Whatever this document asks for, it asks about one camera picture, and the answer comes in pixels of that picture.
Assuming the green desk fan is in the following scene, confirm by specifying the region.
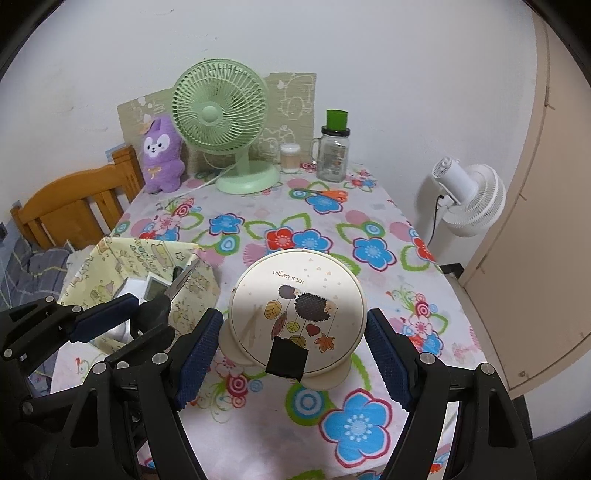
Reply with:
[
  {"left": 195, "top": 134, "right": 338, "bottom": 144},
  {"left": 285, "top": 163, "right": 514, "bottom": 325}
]
[{"left": 170, "top": 59, "right": 280, "bottom": 195}]

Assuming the white Mingyuan charger plug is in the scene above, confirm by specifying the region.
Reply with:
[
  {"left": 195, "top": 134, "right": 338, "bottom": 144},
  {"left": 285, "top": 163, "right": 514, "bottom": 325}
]
[{"left": 113, "top": 277, "right": 146, "bottom": 302}]

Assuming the black car key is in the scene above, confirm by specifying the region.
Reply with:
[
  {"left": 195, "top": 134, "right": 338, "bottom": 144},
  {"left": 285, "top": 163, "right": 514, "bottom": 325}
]
[{"left": 164, "top": 257, "right": 200, "bottom": 301}]

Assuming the floral tablecloth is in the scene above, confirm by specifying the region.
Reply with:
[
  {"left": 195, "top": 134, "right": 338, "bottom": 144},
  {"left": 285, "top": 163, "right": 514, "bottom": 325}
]
[{"left": 48, "top": 160, "right": 488, "bottom": 480}]

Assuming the green cup on jar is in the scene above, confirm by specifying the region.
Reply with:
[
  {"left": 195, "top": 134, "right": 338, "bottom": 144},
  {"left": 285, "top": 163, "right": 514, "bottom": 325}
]
[{"left": 325, "top": 109, "right": 349, "bottom": 131}]

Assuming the beige door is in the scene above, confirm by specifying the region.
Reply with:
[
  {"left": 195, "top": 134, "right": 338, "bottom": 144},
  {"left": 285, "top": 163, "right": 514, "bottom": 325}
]
[{"left": 461, "top": 16, "right": 590, "bottom": 397}]

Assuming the white remote control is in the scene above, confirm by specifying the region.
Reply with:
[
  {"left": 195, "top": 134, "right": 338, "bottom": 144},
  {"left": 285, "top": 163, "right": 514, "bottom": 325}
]
[{"left": 142, "top": 273, "right": 171, "bottom": 301}]

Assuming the white standing fan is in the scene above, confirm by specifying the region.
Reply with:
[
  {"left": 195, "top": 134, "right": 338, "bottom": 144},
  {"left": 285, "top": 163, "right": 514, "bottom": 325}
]
[{"left": 428, "top": 157, "right": 507, "bottom": 245}]

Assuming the white power adapter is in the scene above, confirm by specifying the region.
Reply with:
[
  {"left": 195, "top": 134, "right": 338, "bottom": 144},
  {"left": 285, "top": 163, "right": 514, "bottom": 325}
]
[{"left": 103, "top": 320, "right": 133, "bottom": 344}]

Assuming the wooden chair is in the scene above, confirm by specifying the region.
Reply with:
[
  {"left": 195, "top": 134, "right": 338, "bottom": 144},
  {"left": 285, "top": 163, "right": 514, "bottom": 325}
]
[{"left": 10, "top": 145, "right": 144, "bottom": 250}]

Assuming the purple plush rabbit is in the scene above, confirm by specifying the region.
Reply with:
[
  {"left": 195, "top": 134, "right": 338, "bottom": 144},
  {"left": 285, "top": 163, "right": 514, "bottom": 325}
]
[{"left": 141, "top": 115, "right": 185, "bottom": 194}]

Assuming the glass mason jar mug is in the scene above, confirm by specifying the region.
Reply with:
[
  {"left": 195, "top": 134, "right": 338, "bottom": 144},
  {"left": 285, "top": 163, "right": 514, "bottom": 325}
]
[{"left": 311, "top": 126, "right": 351, "bottom": 183}]

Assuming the blue plaid cloth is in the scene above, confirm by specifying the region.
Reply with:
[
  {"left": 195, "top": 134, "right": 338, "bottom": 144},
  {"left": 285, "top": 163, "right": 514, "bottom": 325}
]
[{"left": 1, "top": 236, "right": 71, "bottom": 311}]

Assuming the cotton swab container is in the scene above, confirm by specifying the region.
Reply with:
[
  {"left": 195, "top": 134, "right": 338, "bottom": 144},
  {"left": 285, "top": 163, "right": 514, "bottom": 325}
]
[{"left": 280, "top": 143, "right": 301, "bottom": 174}]

